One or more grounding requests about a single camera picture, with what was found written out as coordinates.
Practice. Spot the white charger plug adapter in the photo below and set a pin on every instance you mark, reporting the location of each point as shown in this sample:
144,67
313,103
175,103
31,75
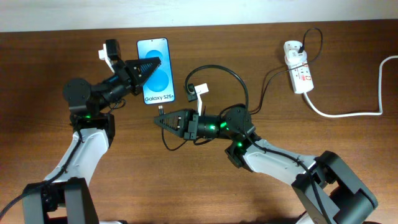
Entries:
293,57

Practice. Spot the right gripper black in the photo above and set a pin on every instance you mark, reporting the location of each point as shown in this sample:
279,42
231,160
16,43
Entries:
189,121

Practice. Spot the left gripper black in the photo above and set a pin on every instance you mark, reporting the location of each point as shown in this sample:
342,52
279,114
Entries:
121,70

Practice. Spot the white power strip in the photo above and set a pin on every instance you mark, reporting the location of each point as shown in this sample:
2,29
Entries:
300,75

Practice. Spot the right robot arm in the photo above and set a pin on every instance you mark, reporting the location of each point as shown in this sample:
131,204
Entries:
326,186

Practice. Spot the blue Galaxy smartphone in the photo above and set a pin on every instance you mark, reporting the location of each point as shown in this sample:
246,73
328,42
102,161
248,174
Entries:
159,88

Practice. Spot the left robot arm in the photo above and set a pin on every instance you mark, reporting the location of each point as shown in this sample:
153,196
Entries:
63,196

